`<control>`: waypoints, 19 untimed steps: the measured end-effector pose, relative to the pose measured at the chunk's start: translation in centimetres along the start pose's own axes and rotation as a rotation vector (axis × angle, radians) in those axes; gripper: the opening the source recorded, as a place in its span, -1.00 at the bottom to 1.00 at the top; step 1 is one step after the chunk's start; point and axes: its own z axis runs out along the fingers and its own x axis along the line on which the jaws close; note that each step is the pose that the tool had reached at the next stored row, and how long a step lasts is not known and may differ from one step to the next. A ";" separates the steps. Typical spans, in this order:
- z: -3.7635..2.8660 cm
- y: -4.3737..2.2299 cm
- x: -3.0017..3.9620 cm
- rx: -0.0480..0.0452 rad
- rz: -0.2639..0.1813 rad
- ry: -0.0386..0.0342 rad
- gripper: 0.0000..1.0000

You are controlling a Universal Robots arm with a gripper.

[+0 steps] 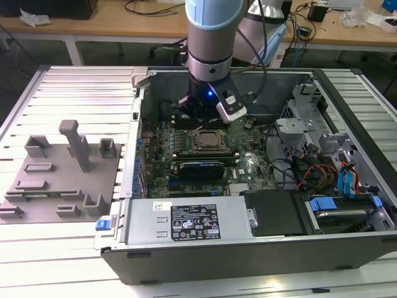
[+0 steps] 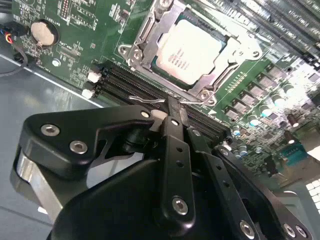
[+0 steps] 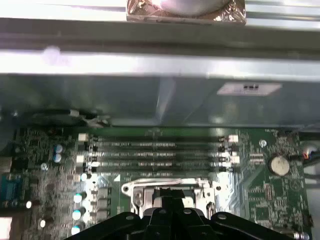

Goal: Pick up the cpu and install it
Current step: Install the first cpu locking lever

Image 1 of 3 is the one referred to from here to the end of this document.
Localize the blue network cable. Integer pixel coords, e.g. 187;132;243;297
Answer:
294;38;304;68

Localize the grey parts rack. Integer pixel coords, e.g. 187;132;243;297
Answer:
0;119;125;225

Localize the small black box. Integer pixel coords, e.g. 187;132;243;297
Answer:
308;3;329;23

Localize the perforated metal drive cage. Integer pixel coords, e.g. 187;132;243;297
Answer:
274;82;331;162

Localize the black computer box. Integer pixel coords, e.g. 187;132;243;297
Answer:
0;0;99;19

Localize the black cylindrical component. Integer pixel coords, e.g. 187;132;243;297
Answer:
158;101;172;120

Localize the yellow power wire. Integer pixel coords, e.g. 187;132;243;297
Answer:
319;169;338;187

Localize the clear plastic bag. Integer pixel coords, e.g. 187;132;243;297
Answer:
339;5;373;28

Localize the crumpled white plastic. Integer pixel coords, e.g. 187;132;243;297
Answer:
19;7;51;26

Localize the red power wire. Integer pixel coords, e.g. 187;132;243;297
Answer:
300;164;334;189

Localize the black plastic bay cover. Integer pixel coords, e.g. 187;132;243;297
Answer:
240;189;310;238

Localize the green motherboard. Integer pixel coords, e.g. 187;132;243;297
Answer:
136;115;279;199

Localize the metal socket cover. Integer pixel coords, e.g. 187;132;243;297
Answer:
194;130;226;151

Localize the light blue data cable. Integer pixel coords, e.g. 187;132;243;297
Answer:
337;172;349;197
346;166;360;196

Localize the green RAM stick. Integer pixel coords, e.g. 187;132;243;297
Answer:
23;191;65;198

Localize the black camera cable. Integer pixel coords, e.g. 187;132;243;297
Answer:
237;0;269;106

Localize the hard disk in blue carrier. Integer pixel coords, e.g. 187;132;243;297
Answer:
305;194;385;234

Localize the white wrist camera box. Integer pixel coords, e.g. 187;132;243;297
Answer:
216;88;248;122

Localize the grey power supply unit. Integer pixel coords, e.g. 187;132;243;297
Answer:
125;198;254;246

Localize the square silver CPU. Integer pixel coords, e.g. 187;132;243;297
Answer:
198;133;221;149

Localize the white flat box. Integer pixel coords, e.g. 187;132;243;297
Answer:
328;0;364;9

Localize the CPU socket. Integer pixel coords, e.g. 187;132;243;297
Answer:
189;127;230;153

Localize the black computer tower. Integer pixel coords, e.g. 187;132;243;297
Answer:
281;0;293;23

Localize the blue case latch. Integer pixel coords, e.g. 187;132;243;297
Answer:
95;218;112;232

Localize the black graphics card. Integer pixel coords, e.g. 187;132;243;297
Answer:
177;160;226;182

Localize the thin metal locking lever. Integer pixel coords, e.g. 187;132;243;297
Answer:
191;124;218;133

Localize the silver finned heatsink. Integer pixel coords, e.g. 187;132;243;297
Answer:
228;183;248;196

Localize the open black PC case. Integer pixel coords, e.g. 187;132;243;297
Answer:
92;66;397;285

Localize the white open box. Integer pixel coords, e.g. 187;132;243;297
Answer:
365;14;397;34

